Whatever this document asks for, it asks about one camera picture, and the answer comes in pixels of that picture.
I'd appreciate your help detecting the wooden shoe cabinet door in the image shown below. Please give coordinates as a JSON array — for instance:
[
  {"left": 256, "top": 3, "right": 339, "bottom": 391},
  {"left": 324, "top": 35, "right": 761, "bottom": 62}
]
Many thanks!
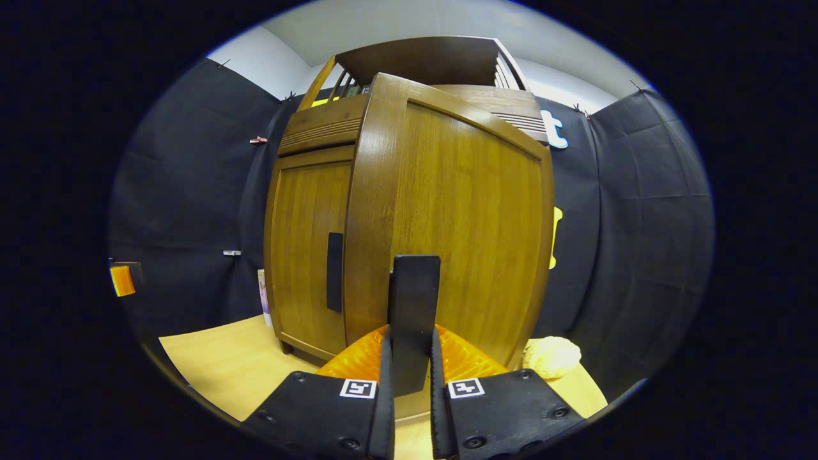
[
  {"left": 264, "top": 146, "right": 355, "bottom": 362},
  {"left": 343, "top": 72, "right": 555, "bottom": 371}
]

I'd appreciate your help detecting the lavender book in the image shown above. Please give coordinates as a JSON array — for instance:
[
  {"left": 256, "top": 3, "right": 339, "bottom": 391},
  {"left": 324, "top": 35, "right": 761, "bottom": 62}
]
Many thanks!
[{"left": 258, "top": 269, "right": 272, "bottom": 328}]

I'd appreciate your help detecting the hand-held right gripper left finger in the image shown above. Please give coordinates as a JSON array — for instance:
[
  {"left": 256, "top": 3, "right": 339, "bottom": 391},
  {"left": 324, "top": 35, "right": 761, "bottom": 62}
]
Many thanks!
[{"left": 240, "top": 326, "right": 396, "bottom": 460}]

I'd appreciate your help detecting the cream soft round object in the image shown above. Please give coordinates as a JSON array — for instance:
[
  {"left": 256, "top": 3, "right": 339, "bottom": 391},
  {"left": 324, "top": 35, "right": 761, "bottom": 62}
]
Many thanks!
[{"left": 523, "top": 336, "right": 582, "bottom": 380}]

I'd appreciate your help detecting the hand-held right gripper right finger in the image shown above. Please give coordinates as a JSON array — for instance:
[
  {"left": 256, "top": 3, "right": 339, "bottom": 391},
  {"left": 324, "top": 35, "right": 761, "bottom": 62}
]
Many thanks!
[{"left": 429, "top": 325, "right": 587, "bottom": 460}]

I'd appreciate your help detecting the black door handle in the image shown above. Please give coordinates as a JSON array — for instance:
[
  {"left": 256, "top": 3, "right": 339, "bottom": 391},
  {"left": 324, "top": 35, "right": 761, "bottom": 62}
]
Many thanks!
[
  {"left": 326, "top": 233, "right": 344, "bottom": 313},
  {"left": 388, "top": 255, "right": 442, "bottom": 397}
]

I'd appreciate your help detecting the wooden double-door shoe cabinet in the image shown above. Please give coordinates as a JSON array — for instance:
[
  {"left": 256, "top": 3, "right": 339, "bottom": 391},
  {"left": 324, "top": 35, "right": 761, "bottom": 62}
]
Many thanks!
[{"left": 264, "top": 36, "right": 555, "bottom": 371}]

